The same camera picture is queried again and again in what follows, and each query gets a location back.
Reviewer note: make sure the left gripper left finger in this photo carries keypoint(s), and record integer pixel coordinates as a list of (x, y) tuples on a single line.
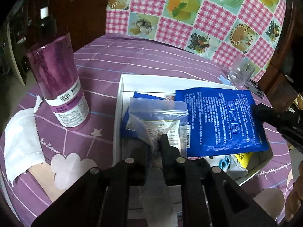
[(135, 155)]

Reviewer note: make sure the person right hand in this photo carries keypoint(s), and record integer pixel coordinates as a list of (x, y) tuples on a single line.
[(294, 200)]

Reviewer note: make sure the pink sparkly cloth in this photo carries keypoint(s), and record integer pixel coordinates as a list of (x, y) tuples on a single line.
[(169, 97)]

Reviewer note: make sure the blue foil pouch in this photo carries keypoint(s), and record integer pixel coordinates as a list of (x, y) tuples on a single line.
[(126, 128), (222, 122)]

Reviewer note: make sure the yellow tissue packet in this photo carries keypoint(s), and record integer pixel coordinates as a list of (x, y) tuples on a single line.
[(244, 158)]

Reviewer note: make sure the pink checkered patchwork cover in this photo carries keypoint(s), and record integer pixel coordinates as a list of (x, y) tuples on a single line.
[(219, 30)]

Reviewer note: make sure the clear plastic zip bag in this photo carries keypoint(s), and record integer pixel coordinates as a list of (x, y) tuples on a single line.
[(152, 118)]

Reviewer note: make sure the black plastic clip tool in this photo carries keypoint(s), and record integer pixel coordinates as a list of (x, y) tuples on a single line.
[(254, 88)]

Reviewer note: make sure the white shallow cardboard box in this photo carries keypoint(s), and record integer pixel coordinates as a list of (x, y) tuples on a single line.
[(165, 86)]

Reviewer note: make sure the clear drinking glass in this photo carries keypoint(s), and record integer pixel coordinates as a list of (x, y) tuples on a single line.
[(241, 71)]

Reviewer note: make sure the white face mask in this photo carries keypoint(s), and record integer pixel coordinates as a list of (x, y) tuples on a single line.
[(22, 148)]

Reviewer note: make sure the panda plush toy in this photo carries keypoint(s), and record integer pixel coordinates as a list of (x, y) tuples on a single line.
[(225, 162)]

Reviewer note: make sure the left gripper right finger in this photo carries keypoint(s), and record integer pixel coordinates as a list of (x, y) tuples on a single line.
[(172, 170)]

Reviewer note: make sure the purple pump lotion bottle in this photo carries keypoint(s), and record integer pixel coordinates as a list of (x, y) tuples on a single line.
[(56, 74)]

